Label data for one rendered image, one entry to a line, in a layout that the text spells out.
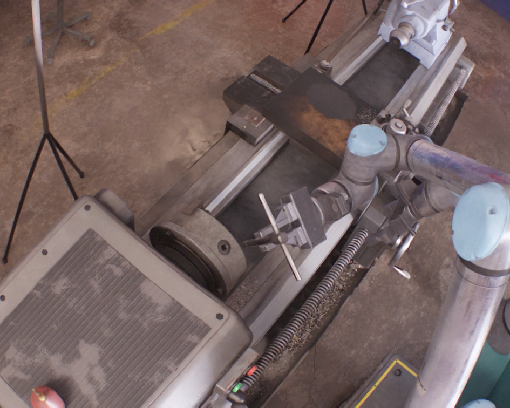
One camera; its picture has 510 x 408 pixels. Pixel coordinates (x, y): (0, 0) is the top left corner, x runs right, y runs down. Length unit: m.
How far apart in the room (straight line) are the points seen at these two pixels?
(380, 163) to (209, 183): 0.74
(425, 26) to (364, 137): 1.24
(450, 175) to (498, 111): 3.10
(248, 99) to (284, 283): 0.71
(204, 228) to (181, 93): 1.99
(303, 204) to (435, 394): 0.58
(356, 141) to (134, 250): 0.55
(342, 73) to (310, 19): 1.74
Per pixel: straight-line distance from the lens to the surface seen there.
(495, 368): 1.67
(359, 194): 1.39
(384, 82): 2.66
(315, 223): 1.31
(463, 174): 1.14
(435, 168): 1.23
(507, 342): 1.65
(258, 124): 2.03
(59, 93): 3.37
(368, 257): 2.18
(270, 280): 1.77
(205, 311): 1.15
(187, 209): 1.42
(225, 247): 1.39
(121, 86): 3.35
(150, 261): 1.19
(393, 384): 2.35
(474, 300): 0.90
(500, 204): 0.83
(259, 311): 1.70
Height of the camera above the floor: 2.40
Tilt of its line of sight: 55 degrees down
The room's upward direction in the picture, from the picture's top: 19 degrees clockwise
